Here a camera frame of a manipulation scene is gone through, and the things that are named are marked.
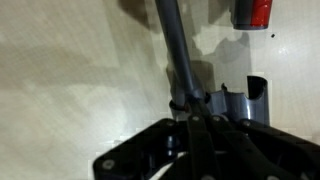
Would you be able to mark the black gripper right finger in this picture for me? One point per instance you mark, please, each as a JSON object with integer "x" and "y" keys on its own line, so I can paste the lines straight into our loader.
{"x": 223, "y": 149}

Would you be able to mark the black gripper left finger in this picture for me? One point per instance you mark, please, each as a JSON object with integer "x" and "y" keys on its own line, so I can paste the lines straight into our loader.
{"x": 146, "y": 153}

